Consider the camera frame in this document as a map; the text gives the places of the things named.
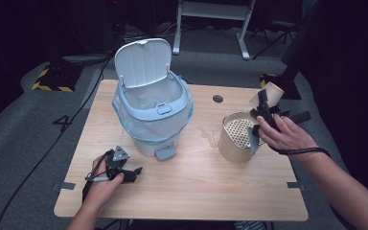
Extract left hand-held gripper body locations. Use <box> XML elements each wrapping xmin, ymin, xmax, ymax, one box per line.
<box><xmin>104</xmin><ymin>145</ymin><xmax>132</xmax><ymax>185</ymax></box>

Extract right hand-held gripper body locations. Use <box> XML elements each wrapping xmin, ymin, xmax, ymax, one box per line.
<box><xmin>246</xmin><ymin>104</ymin><xmax>312</xmax><ymax>156</ymax></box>

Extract brown paper cup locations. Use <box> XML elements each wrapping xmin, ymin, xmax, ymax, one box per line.
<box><xmin>248</xmin><ymin>80</ymin><xmax>286</xmax><ymax>112</ymax></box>

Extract translucent plastic bin liner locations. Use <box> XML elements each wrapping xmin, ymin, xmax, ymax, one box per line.
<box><xmin>111</xmin><ymin>75</ymin><xmax>195</xmax><ymax>146</ymax></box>

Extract beige canister with perforated strainer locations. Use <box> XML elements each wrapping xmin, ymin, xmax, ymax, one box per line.
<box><xmin>218</xmin><ymin>110</ymin><xmax>266</xmax><ymax>164</ymax></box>

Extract blue and white pedal bin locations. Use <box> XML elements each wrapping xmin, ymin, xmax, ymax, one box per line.
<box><xmin>111</xmin><ymin>37</ymin><xmax>195</xmax><ymax>162</ymax></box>

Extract person's right hand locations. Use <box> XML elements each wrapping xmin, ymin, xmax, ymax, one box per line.
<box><xmin>256</xmin><ymin>114</ymin><xmax>321</xmax><ymax>158</ymax></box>

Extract person's left hand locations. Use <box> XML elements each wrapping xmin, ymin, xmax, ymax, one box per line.
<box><xmin>82</xmin><ymin>155</ymin><xmax>126</xmax><ymax>209</ymax></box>

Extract yellow and black striped base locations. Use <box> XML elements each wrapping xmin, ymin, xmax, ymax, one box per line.
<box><xmin>259</xmin><ymin>73</ymin><xmax>302</xmax><ymax>101</ymax></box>
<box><xmin>31</xmin><ymin>65</ymin><xmax>84</xmax><ymax>94</ymax></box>

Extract grey tape strip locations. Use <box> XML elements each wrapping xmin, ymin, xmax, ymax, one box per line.
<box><xmin>52</xmin><ymin>181</ymin><xmax>77</xmax><ymax>192</ymax></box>
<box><xmin>286</xmin><ymin>181</ymin><xmax>307</xmax><ymax>192</ymax></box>

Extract liquid spill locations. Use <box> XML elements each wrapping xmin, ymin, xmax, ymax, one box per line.
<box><xmin>197</xmin><ymin>126</ymin><xmax>220</xmax><ymax>151</ymax></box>

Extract black tripod stand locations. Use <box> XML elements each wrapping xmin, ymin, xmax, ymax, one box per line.
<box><xmin>251</xmin><ymin>18</ymin><xmax>301</xmax><ymax>60</ymax></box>

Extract grey flat stand base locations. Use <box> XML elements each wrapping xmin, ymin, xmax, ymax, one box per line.
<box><xmin>61</xmin><ymin>52</ymin><xmax>110</xmax><ymax>65</ymax></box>

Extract person's striped clothing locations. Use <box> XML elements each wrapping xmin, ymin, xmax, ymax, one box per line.
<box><xmin>234</xmin><ymin>220</ymin><xmax>266</xmax><ymax>230</ymax></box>

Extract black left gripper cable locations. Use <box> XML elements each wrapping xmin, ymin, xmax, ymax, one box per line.
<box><xmin>81</xmin><ymin>149</ymin><xmax>115</xmax><ymax>204</ymax></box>

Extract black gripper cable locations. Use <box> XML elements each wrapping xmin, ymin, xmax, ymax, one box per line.
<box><xmin>81</xmin><ymin>149</ymin><xmax>115</xmax><ymax>204</ymax></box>
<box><xmin>267</xmin><ymin>144</ymin><xmax>332</xmax><ymax>159</ymax></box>

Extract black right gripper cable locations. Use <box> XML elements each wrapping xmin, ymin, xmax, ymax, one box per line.
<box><xmin>267</xmin><ymin>144</ymin><xmax>332</xmax><ymax>159</ymax></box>

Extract long black floor cable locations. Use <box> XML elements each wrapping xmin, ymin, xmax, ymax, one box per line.
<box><xmin>0</xmin><ymin>47</ymin><xmax>118</xmax><ymax>230</ymax></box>

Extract white metal table frame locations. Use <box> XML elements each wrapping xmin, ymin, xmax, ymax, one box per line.
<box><xmin>172</xmin><ymin>0</ymin><xmax>257</xmax><ymax>61</ymax></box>

